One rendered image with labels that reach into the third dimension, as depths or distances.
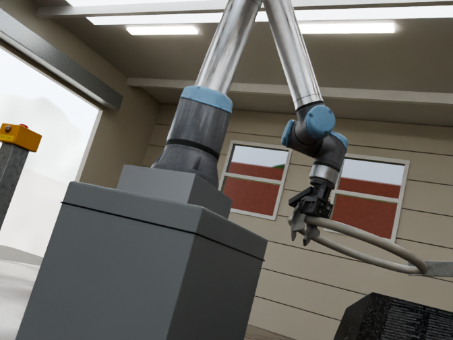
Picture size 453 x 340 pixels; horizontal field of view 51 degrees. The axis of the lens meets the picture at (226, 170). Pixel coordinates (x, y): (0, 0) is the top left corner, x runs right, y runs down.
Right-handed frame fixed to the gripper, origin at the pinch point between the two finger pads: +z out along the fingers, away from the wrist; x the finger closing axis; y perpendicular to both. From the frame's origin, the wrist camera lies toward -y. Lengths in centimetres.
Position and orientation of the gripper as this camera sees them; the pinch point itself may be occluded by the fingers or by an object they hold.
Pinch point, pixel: (298, 239)
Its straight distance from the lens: 157.1
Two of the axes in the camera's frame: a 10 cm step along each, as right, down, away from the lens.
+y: 4.6, -0.1, -8.9
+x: 8.2, 4.0, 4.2
